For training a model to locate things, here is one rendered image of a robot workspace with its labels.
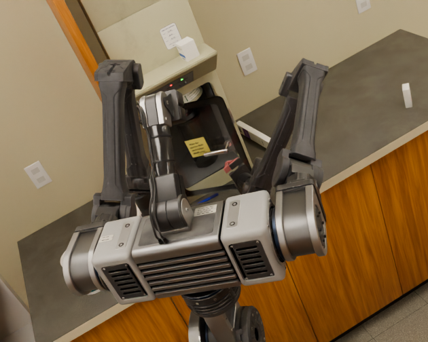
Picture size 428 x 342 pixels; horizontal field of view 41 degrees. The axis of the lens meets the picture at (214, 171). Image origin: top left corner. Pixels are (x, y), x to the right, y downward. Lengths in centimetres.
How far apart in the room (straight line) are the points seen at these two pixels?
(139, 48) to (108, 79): 53
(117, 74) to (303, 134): 48
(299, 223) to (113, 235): 41
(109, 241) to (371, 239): 143
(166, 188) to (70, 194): 146
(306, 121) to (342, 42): 145
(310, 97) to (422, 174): 105
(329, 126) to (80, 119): 104
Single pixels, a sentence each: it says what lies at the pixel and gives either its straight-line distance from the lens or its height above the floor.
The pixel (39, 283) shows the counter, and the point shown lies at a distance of 236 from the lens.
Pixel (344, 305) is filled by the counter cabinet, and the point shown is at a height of 26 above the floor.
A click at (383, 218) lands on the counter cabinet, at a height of 58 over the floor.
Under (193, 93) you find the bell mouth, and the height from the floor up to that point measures 134.
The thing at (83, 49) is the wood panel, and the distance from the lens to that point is 185.
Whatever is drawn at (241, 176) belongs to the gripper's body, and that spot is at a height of 115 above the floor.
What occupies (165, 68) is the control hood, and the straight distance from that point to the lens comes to 198.
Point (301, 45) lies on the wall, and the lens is 275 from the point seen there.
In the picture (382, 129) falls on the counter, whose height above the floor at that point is 94.
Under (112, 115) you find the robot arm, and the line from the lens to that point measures 147.
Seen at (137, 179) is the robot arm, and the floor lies 137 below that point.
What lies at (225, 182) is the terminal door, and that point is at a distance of 215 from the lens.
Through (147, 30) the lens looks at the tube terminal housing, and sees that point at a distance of 198.
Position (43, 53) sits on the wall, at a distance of 238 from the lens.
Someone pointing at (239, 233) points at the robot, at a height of 153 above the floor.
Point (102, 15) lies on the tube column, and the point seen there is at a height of 175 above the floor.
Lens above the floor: 226
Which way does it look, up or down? 33 degrees down
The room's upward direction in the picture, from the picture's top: 24 degrees counter-clockwise
